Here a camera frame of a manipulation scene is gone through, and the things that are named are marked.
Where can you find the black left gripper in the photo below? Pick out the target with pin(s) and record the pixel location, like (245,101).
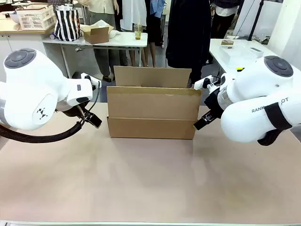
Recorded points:
(70,112)

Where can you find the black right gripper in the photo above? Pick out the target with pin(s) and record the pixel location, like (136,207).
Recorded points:
(212,103)

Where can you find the large brown cardboard box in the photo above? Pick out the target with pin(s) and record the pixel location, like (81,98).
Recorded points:
(150,106)

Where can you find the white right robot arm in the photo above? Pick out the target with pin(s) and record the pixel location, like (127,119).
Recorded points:
(254,82)

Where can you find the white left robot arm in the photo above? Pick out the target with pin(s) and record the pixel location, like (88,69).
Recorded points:
(28,89)

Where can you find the small brown flat box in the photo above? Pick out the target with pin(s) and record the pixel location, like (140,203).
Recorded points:
(227,42)

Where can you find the small open cardboard box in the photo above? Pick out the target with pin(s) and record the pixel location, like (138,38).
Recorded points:
(97,35)

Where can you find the yellow marker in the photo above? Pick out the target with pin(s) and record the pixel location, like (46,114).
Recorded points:
(240,69)

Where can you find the person in khaki trousers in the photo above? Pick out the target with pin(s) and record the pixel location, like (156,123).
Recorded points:
(103,54)

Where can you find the white work table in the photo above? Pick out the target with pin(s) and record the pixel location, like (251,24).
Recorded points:
(216,50)

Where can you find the white rectangular tray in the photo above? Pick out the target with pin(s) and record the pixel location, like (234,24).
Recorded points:
(235,54)

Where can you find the white folding table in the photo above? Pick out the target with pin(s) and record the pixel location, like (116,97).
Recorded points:
(127,40)

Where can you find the person in dark coat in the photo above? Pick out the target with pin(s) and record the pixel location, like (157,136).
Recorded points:
(188,35)

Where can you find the white remote device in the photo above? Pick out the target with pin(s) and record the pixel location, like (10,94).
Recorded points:
(256,51)

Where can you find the clear plastic drink cup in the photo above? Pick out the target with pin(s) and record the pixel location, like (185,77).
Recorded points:
(138,31)

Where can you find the black white striped bag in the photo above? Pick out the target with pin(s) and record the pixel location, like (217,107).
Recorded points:
(67,26)

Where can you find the person in white top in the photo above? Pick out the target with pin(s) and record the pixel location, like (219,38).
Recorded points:
(224,18)

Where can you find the figure in blue shirt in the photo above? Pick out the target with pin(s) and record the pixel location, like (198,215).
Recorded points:
(155,23)

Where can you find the figure in white shirt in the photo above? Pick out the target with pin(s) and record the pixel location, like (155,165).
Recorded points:
(131,14)

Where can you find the wooden top cabinet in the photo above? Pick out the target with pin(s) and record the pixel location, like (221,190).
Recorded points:
(14,40)

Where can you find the black stand pole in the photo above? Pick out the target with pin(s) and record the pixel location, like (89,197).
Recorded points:
(256,18)

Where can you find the white plastic lattice crate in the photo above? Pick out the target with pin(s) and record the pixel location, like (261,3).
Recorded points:
(35,17)

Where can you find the white bowl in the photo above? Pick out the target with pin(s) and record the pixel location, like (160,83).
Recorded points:
(13,18)

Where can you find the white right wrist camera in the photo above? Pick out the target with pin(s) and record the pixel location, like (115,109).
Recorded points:
(207,82)

